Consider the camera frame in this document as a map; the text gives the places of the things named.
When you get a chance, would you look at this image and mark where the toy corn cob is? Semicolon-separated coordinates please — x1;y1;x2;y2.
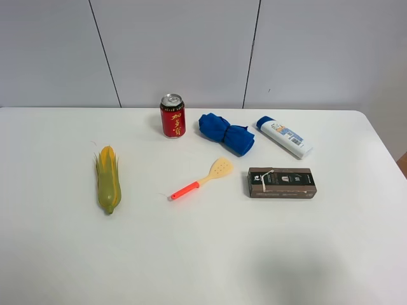
95;146;121;215

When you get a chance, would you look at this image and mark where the brown carton box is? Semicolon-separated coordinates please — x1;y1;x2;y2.
247;167;317;199

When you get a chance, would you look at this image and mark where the yellow spatula red handle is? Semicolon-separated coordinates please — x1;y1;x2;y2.
170;158;233;200

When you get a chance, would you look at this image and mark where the red soda can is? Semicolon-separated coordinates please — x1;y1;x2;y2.
160;93;186;138

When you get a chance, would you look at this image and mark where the white lotion bottle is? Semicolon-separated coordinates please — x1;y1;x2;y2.
256;116;313;159

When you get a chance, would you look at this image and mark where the blue rolled cloth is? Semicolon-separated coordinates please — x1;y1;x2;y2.
198;113;254;156

